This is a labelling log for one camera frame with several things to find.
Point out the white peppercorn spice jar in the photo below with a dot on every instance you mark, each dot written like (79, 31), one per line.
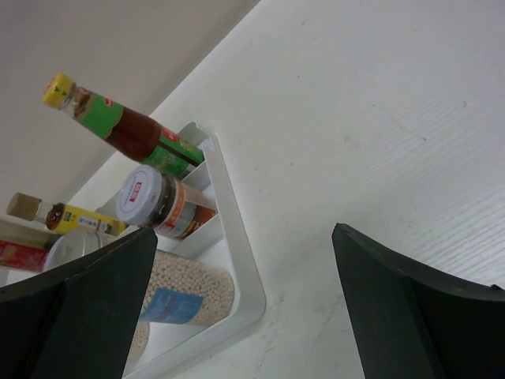
(188, 305)

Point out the small gold cap oil bottle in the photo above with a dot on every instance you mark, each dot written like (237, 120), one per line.
(62, 218)

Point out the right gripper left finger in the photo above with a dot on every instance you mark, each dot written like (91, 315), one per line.
(77, 320)

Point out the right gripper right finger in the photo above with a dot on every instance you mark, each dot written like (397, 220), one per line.
(410, 320)

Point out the yellow cap chili sauce bottle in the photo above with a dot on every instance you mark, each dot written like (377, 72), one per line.
(135, 135)

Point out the white lid sauce jar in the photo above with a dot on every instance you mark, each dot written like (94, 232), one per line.
(149, 199)

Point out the white divided organizer tray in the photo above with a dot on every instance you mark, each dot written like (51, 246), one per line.
(233, 245)

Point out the black cap soy sauce bottle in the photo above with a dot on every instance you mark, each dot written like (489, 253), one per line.
(25, 248)

